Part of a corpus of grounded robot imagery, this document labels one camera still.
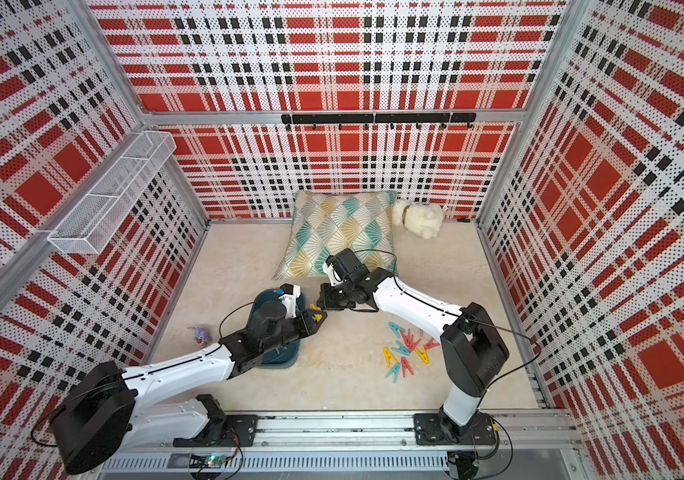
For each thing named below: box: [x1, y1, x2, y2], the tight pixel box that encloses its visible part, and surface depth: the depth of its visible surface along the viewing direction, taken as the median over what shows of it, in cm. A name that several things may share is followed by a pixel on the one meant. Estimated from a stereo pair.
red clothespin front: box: [401, 356, 415, 378], surface depth 86 cm
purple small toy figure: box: [187, 326, 212, 346], surface depth 89 cm
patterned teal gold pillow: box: [272, 190, 398, 281], surface depth 98 cm
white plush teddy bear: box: [392, 200, 444, 239], surface depth 115 cm
